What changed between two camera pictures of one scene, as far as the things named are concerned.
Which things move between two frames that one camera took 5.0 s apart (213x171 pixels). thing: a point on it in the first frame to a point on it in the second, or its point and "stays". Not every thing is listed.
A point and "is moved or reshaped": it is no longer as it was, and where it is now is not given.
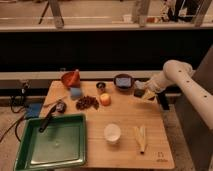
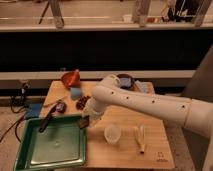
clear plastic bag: x=140 y=84 stays
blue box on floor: x=33 y=110 stays
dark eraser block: x=138 y=92 is moved or reshaped
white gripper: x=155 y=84 to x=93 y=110
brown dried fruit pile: x=87 y=103 stays
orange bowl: x=71 y=78 stays
